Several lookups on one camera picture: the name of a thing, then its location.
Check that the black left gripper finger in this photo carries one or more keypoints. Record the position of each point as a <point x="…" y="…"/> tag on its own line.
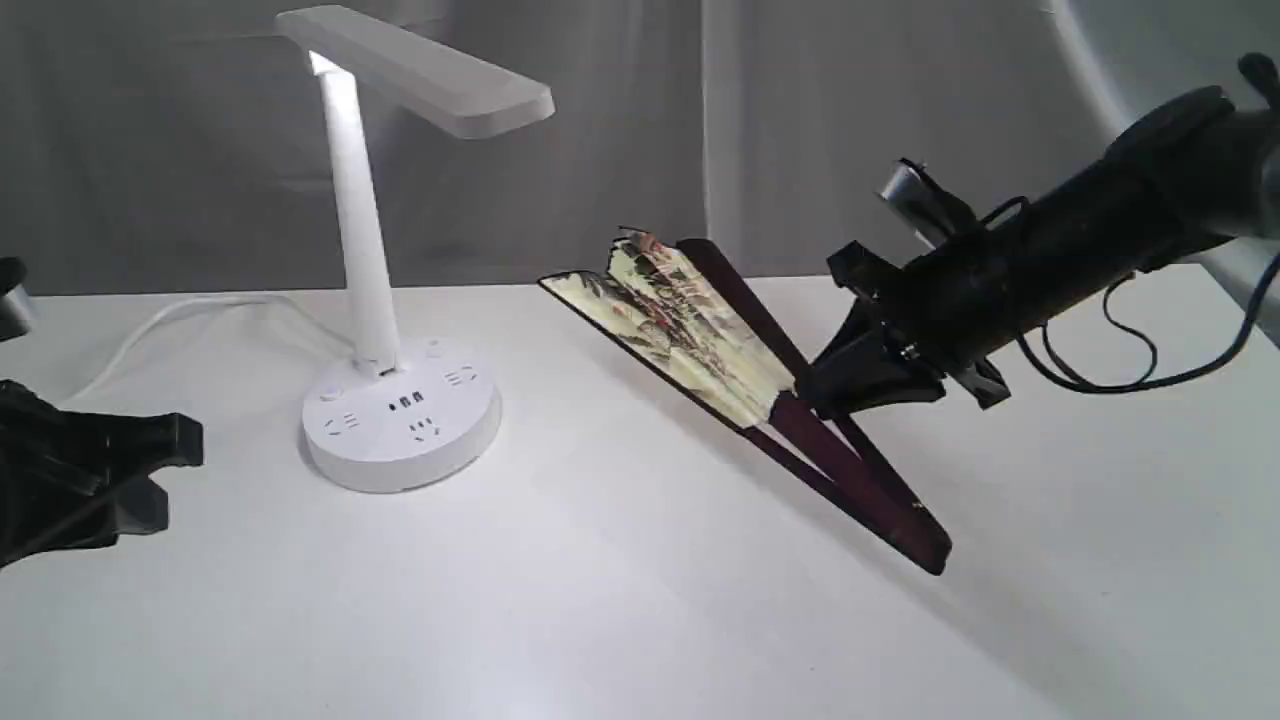
<point x="139" y="507"/>
<point x="120" y="443"/>

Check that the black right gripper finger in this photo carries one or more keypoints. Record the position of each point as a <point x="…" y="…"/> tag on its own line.
<point x="921" y="386"/>
<point x="858" y="355"/>

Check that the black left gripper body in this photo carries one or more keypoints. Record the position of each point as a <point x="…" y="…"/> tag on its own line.
<point x="45" y="493"/>

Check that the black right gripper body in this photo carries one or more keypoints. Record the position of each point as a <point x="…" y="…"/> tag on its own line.
<point x="955" y="305"/>

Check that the painted folding paper fan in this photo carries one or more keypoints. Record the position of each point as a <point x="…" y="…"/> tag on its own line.
<point x="689" y="317"/>

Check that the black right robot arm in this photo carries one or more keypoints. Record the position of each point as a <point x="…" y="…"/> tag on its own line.
<point x="1188" y="177"/>

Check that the white desk lamp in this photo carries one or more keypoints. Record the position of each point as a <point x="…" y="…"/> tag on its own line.
<point x="398" y="414"/>

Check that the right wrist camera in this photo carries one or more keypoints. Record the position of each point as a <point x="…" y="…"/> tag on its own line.
<point x="932" y="213"/>

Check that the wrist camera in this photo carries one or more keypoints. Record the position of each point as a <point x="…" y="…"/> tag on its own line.
<point x="932" y="213"/>
<point x="17" y="310"/>

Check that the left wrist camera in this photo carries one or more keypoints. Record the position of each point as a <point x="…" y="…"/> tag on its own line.
<point x="17" y="310"/>

